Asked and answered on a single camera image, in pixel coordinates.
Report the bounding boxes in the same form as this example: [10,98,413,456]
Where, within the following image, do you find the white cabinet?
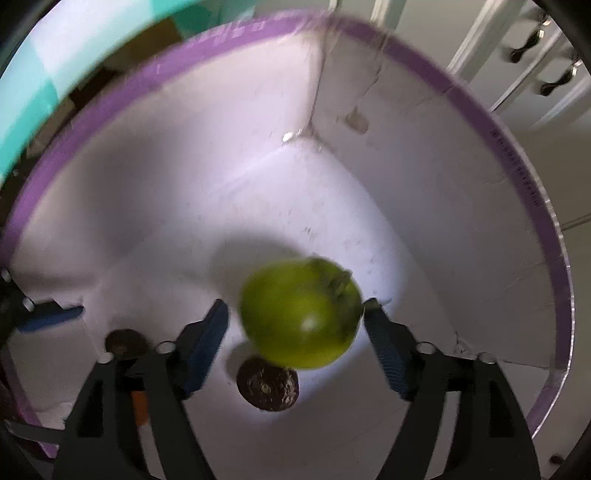
[332,0,591,134]

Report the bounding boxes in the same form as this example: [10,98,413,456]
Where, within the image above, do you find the teal and white checkered lid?
[0,0,257,185]

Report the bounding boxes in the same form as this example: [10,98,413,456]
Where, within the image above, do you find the green tomato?
[239,257,363,370]

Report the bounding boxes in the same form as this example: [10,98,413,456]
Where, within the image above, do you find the white box with purple rim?
[0,11,575,462]

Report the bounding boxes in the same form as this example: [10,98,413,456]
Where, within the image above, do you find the black cabinet handle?
[539,64,583,97]
[507,27,551,64]

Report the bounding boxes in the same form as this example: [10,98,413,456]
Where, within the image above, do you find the dark water chestnut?
[236,357,300,412]
[105,329,149,363]

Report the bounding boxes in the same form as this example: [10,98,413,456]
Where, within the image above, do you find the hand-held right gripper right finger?
[362,298,542,480]

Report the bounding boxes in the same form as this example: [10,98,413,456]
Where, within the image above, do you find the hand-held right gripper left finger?
[52,299,230,480]

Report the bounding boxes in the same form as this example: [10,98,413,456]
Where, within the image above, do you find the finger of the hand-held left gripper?
[0,268,85,354]

